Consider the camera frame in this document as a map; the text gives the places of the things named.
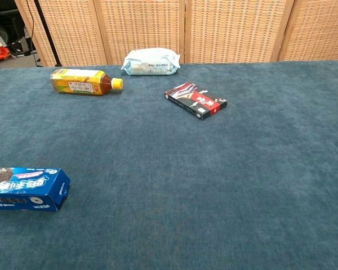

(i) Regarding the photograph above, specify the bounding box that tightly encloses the black tripod stand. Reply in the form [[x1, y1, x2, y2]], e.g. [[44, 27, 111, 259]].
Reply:
[[33, 0, 63, 68]]

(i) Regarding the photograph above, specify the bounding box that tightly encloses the red black snack packet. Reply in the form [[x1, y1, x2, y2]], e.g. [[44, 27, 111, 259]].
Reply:
[[164, 81, 228, 121]]

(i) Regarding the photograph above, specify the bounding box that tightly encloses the woven wooden folding screen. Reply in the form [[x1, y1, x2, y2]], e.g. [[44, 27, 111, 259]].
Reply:
[[14, 0, 338, 68]]

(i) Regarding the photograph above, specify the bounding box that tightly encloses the blue Oreo cookie pack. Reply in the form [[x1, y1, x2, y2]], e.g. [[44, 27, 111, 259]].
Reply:
[[0, 167, 71, 212]]

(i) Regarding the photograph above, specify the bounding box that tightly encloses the yellow label tea bottle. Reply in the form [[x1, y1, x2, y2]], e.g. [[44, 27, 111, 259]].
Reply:
[[50, 68, 124, 96]]

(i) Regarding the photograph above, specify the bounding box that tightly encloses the blue carpet table cover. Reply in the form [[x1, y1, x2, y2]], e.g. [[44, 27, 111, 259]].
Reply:
[[0, 60, 338, 270]]

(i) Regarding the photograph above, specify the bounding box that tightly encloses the light blue wet wipes pack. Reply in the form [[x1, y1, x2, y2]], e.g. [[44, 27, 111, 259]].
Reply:
[[121, 47, 181, 77]]

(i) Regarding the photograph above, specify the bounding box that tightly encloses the black office chair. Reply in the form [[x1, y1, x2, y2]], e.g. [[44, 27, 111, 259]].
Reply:
[[0, 8, 37, 57]]

